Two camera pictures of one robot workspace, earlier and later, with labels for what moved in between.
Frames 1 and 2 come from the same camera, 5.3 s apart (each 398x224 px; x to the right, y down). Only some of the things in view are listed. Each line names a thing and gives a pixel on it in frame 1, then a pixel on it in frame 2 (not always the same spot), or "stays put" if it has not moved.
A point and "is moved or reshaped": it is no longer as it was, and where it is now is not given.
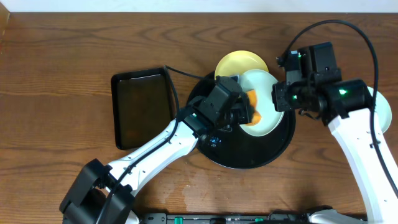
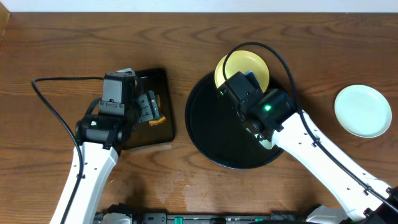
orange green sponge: [256, 118] is moved or reshaped
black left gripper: [245, 109] -> [144, 106]
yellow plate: [238, 62] stays put
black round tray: [236, 149] stays put
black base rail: [270, 218] stays put
